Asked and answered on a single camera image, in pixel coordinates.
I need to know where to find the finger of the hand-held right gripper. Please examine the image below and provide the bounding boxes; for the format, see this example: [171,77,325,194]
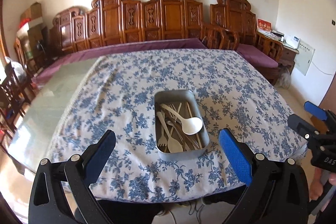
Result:
[288,113,326,146]
[304,101,336,133]

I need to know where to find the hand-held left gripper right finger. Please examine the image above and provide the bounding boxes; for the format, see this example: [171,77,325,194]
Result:
[218,128,313,224]

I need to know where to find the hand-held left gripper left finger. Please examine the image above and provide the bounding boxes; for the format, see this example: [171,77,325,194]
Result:
[29,130,116,224]

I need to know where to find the rectangular metal container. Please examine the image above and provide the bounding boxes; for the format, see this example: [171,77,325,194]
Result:
[154,90,210,162]

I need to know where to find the bamboo chopstick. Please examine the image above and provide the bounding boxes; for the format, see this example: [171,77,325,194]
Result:
[186,102,203,149]
[169,102,182,136]

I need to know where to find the small metal spoon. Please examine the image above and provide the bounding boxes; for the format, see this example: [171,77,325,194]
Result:
[166,120,181,133]

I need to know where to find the person's right hand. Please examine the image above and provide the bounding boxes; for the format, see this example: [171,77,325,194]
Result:
[309,168,336,201]

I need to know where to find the grey plastic bag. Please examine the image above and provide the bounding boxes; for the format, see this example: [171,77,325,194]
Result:
[276,66,292,88]

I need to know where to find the white distribution box door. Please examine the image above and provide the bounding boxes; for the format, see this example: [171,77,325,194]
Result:
[293,40,316,76]

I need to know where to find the wooden side table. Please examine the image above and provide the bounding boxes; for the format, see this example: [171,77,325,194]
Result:
[278,38,300,75]

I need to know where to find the person's black trousers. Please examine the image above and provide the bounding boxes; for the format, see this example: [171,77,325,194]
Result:
[98,194,248,224]

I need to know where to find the blue floral tablecloth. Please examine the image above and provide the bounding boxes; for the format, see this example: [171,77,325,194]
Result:
[51,48,308,204]

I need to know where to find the white device blue label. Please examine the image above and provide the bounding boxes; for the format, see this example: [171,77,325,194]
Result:
[285,34,301,49]

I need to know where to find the purple armchair cushion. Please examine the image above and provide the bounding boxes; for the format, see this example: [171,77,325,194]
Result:
[236,43,279,69]

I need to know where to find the red desk calendar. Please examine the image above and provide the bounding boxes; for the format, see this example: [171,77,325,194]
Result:
[256,18,272,36]

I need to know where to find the dark wooden chair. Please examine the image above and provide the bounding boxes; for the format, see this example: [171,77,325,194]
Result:
[0,61,35,136]

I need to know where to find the carved wooden armchair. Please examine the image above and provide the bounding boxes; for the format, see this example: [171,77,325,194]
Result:
[210,0,284,86]

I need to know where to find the black desk lamp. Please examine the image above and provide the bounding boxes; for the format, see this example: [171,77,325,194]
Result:
[36,40,46,57]

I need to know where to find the white plastic bag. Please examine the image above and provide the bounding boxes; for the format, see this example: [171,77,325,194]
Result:
[5,56,26,78]

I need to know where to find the carved wooden sofa bench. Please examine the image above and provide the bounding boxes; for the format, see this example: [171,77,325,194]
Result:
[49,0,241,57]

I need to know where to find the white cardboard box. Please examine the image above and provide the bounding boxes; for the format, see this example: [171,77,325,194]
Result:
[16,16,44,37]

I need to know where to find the brown cardboard box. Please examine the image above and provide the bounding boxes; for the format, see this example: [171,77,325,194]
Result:
[20,1,43,20]

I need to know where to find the white wall cable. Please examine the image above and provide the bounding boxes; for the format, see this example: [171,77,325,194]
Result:
[313,59,333,75]

